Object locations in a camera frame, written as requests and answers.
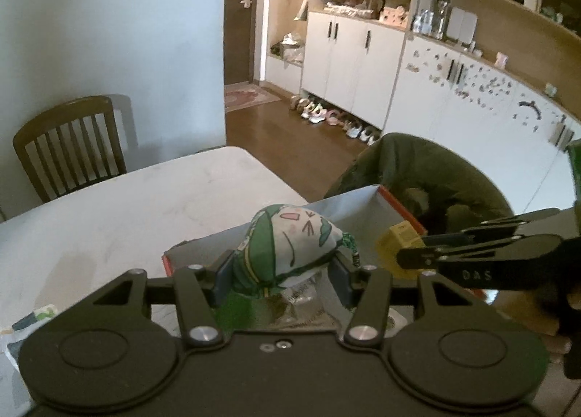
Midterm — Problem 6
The wooden slat-back chair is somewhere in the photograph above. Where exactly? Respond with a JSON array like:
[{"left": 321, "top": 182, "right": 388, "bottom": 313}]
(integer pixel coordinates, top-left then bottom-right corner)
[{"left": 13, "top": 96, "right": 128, "bottom": 204}]

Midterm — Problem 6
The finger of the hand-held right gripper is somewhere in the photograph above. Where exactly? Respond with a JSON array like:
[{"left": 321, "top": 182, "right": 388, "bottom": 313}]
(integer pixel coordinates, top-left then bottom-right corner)
[
  {"left": 396, "top": 235, "right": 564, "bottom": 291},
  {"left": 422, "top": 208, "right": 564, "bottom": 249}
]

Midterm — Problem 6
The white rounded board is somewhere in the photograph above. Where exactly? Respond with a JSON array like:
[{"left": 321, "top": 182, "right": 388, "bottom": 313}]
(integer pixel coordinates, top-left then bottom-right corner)
[{"left": 447, "top": 5, "right": 478, "bottom": 44}]

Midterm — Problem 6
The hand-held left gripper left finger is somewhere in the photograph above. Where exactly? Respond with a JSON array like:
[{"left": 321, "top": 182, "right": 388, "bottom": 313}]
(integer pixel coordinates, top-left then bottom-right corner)
[{"left": 93, "top": 252, "right": 237, "bottom": 348}]

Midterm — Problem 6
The white cabinet with stickers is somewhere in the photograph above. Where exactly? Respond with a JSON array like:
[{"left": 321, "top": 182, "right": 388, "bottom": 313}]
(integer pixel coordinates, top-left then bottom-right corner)
[{"left": 383, "top": 33, "right": 581, "bottom": 218}]

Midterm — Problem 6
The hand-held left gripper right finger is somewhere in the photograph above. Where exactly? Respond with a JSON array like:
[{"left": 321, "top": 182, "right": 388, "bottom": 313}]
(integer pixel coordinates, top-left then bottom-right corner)
[{"left": 329, "top": 257, "right": 474, "bottom": 348}]

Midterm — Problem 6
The row of shoes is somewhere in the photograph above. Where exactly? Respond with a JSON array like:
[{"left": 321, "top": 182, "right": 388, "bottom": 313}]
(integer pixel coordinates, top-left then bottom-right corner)
[{"left": 289, "top": 96, "right": 382, "bottom": 146}]

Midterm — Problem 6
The red cardboard box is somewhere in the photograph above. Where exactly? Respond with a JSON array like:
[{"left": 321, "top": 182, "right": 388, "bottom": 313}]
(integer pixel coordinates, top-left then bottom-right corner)
[{"left": 162, "top": 185, "right": 430, "bottom": 309}]

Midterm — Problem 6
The dark brown door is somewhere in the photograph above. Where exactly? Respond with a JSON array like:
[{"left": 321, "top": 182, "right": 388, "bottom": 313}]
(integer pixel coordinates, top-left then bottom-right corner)
[{"left": 224, "top": 0, "right": 269, "bottom": 86}]

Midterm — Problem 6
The green white drawstring pouch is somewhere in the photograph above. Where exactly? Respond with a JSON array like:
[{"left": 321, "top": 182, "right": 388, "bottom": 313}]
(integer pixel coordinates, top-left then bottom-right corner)
[{"left": 231, "top": 203, "right": 362, "bottom": 298}]

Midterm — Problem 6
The pink white box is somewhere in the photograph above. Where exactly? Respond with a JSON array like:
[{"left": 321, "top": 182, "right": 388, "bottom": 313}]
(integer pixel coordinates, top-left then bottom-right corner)
[{"left": 378, "top": 5, "right": 410, "bottom": 28}]

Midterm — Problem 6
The wooden wall shelf unit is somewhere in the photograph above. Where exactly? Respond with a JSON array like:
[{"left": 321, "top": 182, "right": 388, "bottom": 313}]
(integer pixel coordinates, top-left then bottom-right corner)
[{"left": 426, "top": 0, "right": 581, "bottom": 102}]

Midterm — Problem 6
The pile of bags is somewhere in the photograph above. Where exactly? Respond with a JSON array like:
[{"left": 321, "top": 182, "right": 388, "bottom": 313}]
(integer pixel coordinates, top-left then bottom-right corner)
[{"left": 269, "top": 32, "right": 306, "bottom": 64}]

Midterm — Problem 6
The printed white plastic bag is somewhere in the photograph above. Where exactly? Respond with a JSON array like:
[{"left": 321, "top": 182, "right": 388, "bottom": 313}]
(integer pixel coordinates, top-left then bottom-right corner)
[{"left": 0, "top": 303, "right": 61, "bottom": 417}]

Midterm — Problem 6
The white two-door cabinet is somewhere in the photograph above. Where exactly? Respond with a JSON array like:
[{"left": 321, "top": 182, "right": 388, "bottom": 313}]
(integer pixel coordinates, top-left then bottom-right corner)
[{"left": 300, "top": 12, "right": 407, "bottom": 134}]

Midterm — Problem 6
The group of water bottles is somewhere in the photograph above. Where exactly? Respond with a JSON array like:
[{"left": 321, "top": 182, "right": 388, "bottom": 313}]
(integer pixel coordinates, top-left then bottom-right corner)
[{"left": 411, "top": 8, "right": 439, "bottom": 35}]

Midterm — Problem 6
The patterned door mat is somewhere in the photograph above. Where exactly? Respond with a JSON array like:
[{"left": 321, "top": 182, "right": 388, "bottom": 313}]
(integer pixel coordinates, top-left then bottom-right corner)
[{"left": 224, "top": 84, "right": 283, "bottom": 113}]

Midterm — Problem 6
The small yellow box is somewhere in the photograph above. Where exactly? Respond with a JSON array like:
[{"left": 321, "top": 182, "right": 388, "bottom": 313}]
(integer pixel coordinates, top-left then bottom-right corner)
[{"left": 375, "top": 222, "right": 427, "bottom": 282}]

